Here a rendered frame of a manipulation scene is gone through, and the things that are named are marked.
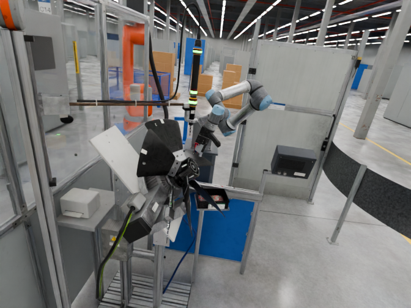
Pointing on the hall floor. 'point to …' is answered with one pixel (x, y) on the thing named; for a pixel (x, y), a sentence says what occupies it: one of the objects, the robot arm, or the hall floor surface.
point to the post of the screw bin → (197, 245)
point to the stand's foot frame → (147, 293)
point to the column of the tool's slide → (36, 159)
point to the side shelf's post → (96, 259)
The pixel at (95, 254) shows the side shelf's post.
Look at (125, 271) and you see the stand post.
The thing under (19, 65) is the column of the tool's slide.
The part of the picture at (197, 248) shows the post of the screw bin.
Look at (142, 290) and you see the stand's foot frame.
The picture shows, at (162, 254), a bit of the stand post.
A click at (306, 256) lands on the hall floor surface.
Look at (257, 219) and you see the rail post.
